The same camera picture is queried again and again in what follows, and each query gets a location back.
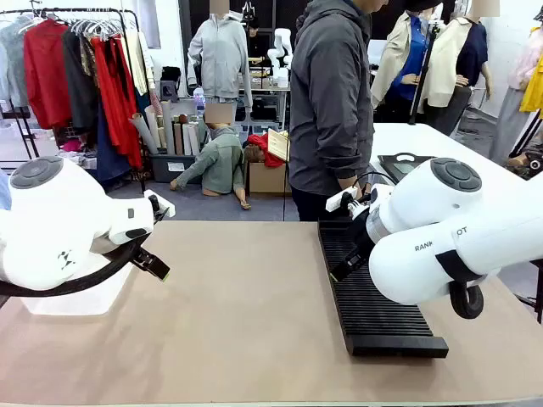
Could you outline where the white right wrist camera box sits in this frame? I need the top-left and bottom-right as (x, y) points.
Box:
(325, 189), (356, 214)

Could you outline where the clear plastic box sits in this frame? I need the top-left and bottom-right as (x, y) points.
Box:
(19, 249), (137, 317)

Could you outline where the black plastic tray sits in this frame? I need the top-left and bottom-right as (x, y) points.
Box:
(376, 153), (439, 185)

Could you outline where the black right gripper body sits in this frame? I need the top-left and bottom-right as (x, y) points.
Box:
(352, 210), (377, 258)

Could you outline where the grey bin with rolls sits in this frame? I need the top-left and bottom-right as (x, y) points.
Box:
(129, 99), (209, 184)

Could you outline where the black clothes rack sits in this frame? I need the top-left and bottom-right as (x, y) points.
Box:
(0, 7), (148, 195)

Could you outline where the mannequin torso green jacket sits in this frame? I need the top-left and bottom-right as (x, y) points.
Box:
(169, 122), (252, 212)

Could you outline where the red shirt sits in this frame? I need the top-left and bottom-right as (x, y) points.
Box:
(23, 19), (74, 131)

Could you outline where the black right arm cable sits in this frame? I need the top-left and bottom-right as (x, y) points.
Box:
(448, 279), (485, 321)

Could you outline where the white table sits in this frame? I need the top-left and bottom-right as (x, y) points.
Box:
(367, 121), (543, 221)

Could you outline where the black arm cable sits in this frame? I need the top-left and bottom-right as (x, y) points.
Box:
(448, 279), (485, 321)
(0, 211), (159, 298)

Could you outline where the red dress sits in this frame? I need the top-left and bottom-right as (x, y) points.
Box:
(90, 36), (144, 170)

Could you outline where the black garment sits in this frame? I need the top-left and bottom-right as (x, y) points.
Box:
(62, 26), (101, 133)

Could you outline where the black tripod pole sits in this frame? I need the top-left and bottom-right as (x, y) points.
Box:
(408, 20), (443, 126)

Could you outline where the person in grey jacket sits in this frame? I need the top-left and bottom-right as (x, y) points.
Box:
(288, 0), (389, 222)

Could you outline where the light grey garment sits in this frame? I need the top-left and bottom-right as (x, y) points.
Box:
(0, 15), (31, 108)

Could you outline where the black slotted PCB rack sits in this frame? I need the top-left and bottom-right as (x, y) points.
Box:
(316, 220), (450, 360)

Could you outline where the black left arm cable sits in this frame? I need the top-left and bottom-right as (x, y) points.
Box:
(0, 211), (159, 298)

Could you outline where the mannequin with grey hoodie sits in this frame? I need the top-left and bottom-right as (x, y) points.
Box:
(187, 8), (255, 112)

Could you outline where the navy garment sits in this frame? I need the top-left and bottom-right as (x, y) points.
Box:
(95, 101), (133, 184)

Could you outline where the person's right hand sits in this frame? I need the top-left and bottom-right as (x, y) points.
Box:
(339, 174), (364, 200)

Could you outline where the cream garment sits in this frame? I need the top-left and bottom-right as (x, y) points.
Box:
(122, 28), (150, 97)

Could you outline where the mannequin with cream jacket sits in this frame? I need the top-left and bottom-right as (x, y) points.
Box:
(423, 8), (494, 136)

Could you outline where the mannequin with beige coat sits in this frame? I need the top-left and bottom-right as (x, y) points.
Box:
(370, 0), (430, 112)

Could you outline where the light blue cloth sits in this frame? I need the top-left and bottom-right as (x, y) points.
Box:
(0, 168), (13, 212)

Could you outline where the mannequin with yellow garment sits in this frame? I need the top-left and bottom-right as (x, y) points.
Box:
(487, 12), (543, 167)

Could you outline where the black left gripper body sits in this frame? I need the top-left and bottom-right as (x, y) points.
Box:
(128, 242), (150, 267)

